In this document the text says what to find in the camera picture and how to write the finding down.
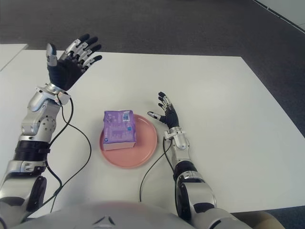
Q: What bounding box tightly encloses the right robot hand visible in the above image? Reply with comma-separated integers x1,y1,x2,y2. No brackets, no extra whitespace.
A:
147,91,180,129

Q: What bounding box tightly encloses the beige rounded object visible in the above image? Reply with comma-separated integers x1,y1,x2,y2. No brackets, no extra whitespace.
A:
247,211,281,229

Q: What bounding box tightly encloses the pink round plate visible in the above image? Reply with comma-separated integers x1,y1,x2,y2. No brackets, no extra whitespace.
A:
99,114,158,169

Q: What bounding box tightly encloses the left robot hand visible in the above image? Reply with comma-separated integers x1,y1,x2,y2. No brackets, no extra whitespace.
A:
46,34,102,91

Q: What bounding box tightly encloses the silver robot torso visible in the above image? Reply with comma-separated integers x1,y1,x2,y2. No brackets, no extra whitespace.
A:
14,201,241,229

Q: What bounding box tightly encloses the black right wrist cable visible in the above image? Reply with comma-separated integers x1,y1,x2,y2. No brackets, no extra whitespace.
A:
139,137,173,202

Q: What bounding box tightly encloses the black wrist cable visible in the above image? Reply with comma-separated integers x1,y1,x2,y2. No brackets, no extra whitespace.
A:
139,137,173,202
23,95,92,219

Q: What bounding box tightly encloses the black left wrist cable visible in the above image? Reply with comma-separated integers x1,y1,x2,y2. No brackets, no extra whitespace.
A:
23,95,92,219

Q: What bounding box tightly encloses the purple tissue paper pack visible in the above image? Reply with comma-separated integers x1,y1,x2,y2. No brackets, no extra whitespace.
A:
102,109,137,151

